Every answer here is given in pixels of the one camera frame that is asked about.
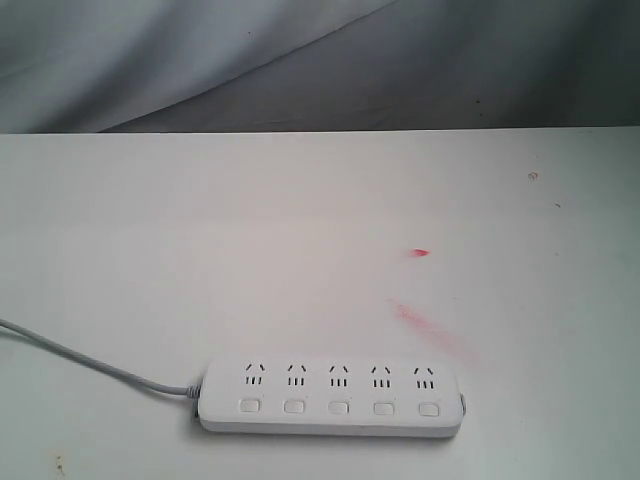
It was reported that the white five-outlet power strip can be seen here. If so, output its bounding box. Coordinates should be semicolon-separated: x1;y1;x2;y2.
197;354;466;439

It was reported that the grey backdrop cloth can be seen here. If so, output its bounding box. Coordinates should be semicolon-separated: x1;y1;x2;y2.
1;1;639;133

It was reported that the gray cable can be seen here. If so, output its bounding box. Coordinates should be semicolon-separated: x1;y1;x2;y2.
0;317;205;396

